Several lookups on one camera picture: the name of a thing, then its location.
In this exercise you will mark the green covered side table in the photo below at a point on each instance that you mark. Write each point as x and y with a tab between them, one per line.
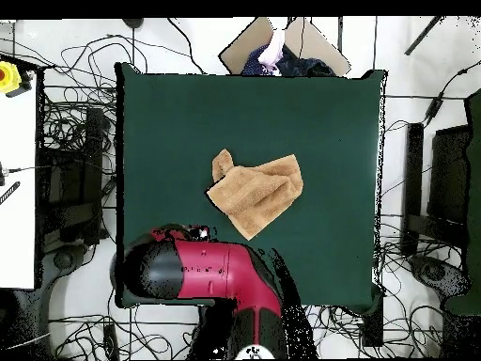
474	188

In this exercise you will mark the orange terry towel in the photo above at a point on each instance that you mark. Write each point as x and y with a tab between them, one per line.
255	191

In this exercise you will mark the dark blue garment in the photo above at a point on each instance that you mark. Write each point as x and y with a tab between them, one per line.
300	65

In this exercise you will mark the black equipment rack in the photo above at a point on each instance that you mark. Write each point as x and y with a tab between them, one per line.
449	173
92	169

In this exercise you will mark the black rod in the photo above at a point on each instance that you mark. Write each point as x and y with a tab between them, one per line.
422	35

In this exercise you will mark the black power adapter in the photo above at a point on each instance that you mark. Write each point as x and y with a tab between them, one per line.
433	109

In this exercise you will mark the dark green tablecloth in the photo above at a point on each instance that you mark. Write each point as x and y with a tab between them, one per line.
188	113

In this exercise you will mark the pale pink garment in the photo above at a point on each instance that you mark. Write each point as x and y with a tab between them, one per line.
272	52

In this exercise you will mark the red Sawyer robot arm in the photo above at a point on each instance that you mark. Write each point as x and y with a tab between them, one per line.
210	270

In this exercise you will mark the white desk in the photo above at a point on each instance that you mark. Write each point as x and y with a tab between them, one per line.
17	188

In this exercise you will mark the yellow emergency stop button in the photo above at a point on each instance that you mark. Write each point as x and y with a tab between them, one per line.
7	77

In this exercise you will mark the cardboard box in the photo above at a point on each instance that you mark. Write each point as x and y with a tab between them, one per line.
240	49

